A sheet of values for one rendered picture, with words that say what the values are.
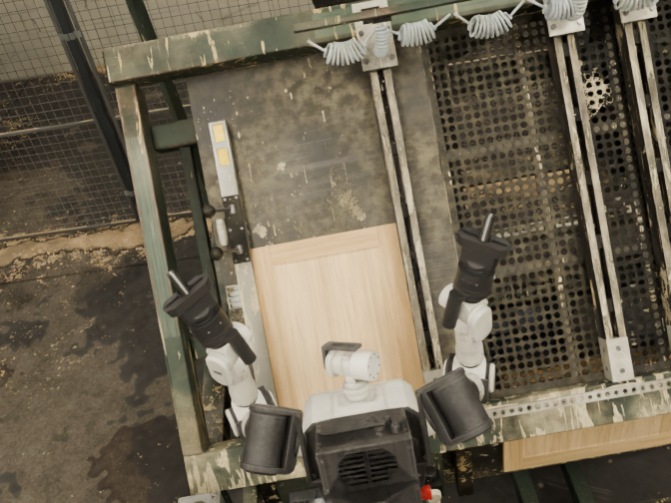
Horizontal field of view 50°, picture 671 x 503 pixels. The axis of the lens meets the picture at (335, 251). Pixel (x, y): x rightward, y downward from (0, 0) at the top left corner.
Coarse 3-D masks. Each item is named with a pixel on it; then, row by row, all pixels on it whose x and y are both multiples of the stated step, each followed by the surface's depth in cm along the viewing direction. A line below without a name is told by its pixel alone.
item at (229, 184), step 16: (224, 128) 211; (224, 144) 211; (224, 176) 211; (224, 192) 211; (240, 192) 215; (240, 272) 212; (240, 288) 212; (256, 288) 212; (256, 304) 212; (256, 320) 212; (256, 336) 212; (256, 352) 212; (256, 368) 212; (272, 384) 212
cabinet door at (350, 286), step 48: (336, 240) 213; (384, 240) 212; (288, 288) 214; (336, 288) 213; (384, 288) 213; (288, 336) 214; (336, 336) 214; (384, 336) 213; (288, 384) 214; (336, 384) 214
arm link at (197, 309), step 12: (204, 276) 166; (192, 288) 164; (204, 288) 164; (168, 300) 165; (180, 300) 163; (192, 300) 163; (204, 300) 165; (168, 312) 162; (180, 312) 162; (192, 312) 164; (204, 312) 166; (216, 312) 167; (192, 324) 168; (204, 324) 166; (216, 324) 166; (204, 336) 167
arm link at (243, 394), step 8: (248, 376) 182; (240, 384) 181; (248, 384) 183; (232, 392) 185; (240, 392) 184; (248, 392) 185; (256, 392) 188; (264, 392) 192; (232, 400) 189; (240, 400) 186; (248, 400) 186; (256, 400) 190; (264, 400) 190; (240, 408) 189; (248, 408) 189; (240, 416) 188
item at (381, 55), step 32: (384, 0) 202; (384, 32) 189; (384, 64) 202; (384, 96) 210; (384, 128) 206; (384, 160) 210; (416, 224) 207; (416, 256) 207; (416, 288) 211; (416, 320) 207
